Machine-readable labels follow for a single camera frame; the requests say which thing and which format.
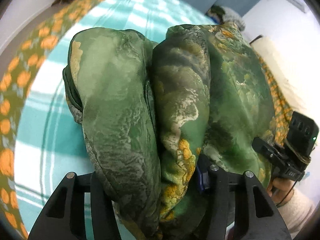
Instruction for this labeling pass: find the green landscape print jacket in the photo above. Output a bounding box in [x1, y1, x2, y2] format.
[63, 23, 276, 239]

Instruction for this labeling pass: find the clothes pile on chair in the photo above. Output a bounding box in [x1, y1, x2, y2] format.
[206, 5, 246, 31]

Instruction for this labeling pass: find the right hand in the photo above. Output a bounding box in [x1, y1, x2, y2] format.
[266, 178, 296, 206]

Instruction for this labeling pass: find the teal plaid bed sheet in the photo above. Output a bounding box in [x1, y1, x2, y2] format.
[14, 0, 212, 231]

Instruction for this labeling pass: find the white sleeve forearm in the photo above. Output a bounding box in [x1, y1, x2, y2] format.
[278, 189, 316, 239]

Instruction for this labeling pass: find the orange floral green quilt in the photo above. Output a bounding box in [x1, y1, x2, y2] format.
[0, 0, 295, 240]

